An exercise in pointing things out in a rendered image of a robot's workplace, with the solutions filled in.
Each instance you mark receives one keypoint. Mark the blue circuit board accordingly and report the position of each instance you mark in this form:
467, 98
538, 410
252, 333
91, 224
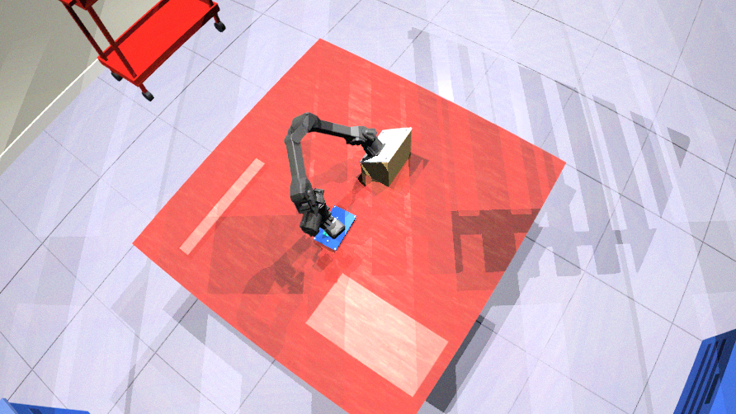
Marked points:
346, 218

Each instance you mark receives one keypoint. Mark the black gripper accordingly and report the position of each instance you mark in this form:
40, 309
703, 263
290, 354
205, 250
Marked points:
334, 229

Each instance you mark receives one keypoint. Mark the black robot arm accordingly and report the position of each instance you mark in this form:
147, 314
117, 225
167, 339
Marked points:
301, 190

